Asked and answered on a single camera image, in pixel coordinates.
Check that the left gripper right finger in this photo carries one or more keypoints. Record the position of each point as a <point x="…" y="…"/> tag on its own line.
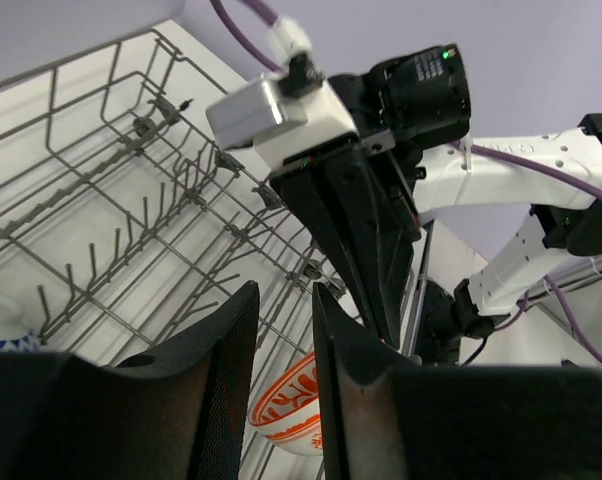
<point x="385" y="417"/>

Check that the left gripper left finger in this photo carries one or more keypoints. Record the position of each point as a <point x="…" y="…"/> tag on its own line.
<point x="175" y="411"/>

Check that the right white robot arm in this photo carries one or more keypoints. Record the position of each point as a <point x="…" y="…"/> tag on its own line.
<point x="425" y="99"/>

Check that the red patterned bowl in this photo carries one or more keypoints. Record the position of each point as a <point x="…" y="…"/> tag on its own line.
<point x="15" y="335"/>

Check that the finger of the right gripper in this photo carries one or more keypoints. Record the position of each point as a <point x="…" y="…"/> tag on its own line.
<point x="309" y="195"/>
<point x="380" y="229"/>

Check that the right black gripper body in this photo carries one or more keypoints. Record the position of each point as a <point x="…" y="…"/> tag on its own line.
<point x="362" y="102"/>

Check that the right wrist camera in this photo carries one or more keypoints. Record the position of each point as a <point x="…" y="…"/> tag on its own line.
<point x="259" y="116"/>

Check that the orange floral bowl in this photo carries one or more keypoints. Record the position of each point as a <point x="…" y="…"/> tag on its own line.
<point x="288" y="413"/>

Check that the grey wire dish rack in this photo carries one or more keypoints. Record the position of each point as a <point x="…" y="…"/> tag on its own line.
<point x="122" y="223"/>

